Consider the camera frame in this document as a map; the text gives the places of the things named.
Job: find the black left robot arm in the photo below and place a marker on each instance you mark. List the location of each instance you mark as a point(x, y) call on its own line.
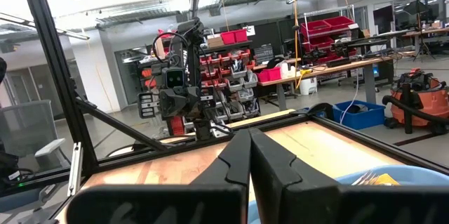
point(191, 41)

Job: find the rack with large red bins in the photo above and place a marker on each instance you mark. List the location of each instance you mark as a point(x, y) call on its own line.
point(326, 25)

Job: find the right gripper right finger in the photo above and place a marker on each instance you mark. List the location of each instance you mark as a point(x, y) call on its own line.
point(315, 203)

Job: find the yellow cloth napkin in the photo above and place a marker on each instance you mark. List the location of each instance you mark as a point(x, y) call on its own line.
point(386, 180)

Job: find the blue storage bin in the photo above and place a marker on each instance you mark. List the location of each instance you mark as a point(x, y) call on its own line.
point(361, 117)

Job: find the shelf of red bins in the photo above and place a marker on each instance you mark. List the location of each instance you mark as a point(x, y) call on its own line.
point(242, 73)

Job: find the grey mesh office chair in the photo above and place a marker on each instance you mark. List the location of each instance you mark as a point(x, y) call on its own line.
point(24, 125)

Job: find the silver metal bracket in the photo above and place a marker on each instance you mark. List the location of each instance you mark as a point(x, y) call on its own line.
point(75, 168)

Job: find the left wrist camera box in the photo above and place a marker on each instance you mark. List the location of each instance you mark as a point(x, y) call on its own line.
point(174, 78)

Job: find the wooden workbench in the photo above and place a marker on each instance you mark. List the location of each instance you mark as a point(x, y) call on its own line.
point(333, 67)

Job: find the white bucket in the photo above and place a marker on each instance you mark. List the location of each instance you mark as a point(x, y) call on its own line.
point(308, 86)

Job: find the black aluminium table frame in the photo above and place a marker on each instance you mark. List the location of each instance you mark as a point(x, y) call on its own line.
point(52, 59)

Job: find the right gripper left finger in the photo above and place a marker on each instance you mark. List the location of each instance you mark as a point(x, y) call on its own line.
point(158, 206)

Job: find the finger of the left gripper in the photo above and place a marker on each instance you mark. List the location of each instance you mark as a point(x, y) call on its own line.
point(189, 101)
point(170, 103)

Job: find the orange shop vacuum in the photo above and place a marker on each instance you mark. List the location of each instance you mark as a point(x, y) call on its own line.
point(429, 99)

